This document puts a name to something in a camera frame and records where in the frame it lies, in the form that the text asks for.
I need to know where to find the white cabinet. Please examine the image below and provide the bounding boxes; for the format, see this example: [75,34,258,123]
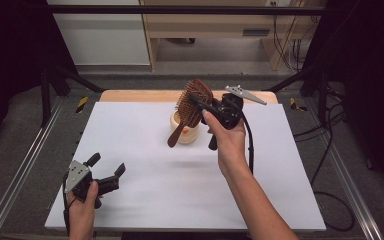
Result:
[48,0,151,67]

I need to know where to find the brown wooden hairbrush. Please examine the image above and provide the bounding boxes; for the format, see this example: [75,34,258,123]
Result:
[166,78,215,149]

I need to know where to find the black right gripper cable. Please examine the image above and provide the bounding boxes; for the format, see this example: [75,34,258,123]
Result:
[239,109,356,233]

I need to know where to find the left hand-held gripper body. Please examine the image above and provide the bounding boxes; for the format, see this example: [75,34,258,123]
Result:
[64,159,121,210]

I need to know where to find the hanging black cables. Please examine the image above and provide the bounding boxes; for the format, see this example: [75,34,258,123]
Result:
[271,1,307,74]

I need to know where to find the aluminium rail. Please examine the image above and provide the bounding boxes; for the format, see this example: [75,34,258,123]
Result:
[0,96,65,240]
[304,98,384,240]

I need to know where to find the black horizontal bar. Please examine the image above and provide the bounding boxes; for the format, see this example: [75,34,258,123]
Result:
[46,4,328,16]

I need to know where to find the cream cup with orange mark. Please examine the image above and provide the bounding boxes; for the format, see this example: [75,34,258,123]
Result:
[169,109,202,145]

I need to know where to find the light wooden desk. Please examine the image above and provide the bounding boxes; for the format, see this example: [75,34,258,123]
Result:
[139,0,328,72]

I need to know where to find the black floor cables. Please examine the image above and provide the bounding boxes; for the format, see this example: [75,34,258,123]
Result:
[293,84,348,187]

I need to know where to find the white table board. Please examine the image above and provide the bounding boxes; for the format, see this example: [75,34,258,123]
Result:
[44,101,327,232]

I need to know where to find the person's right hand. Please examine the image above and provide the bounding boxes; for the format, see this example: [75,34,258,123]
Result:
[201,110,252,178]

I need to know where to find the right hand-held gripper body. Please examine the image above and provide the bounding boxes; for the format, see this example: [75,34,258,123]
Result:
[208,85,268,151]

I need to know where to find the person's left hand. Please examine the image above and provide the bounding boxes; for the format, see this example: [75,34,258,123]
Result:
[66,180,100,233]

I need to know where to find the dark curtain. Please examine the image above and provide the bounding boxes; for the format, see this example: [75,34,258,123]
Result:
[0,0,79,154]
[303,0,384,196]

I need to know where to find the grey desk label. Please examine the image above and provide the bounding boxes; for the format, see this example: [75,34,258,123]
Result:
[242,29,271,37]

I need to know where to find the black metal frame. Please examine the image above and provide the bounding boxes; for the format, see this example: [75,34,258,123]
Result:
[39,61,106,128]
[265,64,329,126]

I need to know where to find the yellow cable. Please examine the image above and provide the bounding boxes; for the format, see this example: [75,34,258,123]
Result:
[273,14,303,71]

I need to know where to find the light wooden table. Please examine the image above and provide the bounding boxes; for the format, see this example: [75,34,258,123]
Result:
[98,89,279,105]

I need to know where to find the yellow black tape marker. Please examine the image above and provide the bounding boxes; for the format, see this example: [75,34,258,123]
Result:
[75,96,90,114]
[289,97,308,112]

